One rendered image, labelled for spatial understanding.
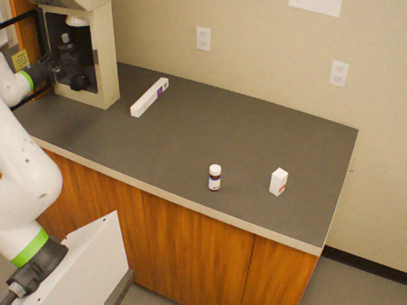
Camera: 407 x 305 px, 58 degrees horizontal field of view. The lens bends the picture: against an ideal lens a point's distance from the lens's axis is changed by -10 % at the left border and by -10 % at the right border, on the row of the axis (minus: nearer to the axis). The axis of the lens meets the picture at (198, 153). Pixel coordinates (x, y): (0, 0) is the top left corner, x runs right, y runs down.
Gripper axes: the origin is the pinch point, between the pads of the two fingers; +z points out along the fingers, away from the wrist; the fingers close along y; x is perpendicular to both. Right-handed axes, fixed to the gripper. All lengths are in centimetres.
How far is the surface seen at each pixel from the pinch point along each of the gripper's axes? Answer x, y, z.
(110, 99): 23.3, -14.9, 6.3
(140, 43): 14.1, -5.4, 45.0
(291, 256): 39, -110, -25
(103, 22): -13.4, -15.0, 6.8
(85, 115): 26.2, -9.3, -5.6
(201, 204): 26, -77, -27
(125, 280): 27, -71, -64
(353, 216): 81, -131, 46
